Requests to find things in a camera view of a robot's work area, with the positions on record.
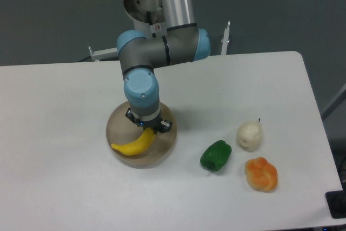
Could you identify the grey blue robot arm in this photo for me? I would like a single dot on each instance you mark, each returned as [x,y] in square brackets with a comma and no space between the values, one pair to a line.
[172,37]

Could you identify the yellow toy banana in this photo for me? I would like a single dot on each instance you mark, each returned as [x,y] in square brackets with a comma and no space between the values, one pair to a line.
[137,146]

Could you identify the white metal bracket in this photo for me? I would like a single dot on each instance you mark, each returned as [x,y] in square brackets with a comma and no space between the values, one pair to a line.
[226,39]
[104,55]

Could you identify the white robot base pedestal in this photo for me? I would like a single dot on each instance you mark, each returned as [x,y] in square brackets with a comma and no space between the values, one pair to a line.
[147,16]

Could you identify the green toy bell pepper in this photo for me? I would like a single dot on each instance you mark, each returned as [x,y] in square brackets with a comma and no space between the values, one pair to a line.
[216,156]

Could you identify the white toy garlic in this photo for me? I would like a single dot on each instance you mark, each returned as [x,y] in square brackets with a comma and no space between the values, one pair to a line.
[249,135]

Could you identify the orange toy bread knot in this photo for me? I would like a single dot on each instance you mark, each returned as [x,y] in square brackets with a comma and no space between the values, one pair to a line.
[261,175]

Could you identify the white metal bracket right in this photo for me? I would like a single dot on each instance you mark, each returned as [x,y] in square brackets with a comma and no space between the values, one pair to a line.
[226,39]

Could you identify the beige round plate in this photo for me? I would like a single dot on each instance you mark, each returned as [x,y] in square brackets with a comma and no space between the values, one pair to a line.
[120,130]

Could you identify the black device at table edge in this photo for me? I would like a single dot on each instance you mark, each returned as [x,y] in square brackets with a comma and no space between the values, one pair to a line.
[336,203]

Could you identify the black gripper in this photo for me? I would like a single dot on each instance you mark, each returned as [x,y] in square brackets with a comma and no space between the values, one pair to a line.
[153,121]

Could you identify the white metal bracket left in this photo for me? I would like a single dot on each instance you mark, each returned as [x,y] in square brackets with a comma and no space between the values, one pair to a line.
[104,55]

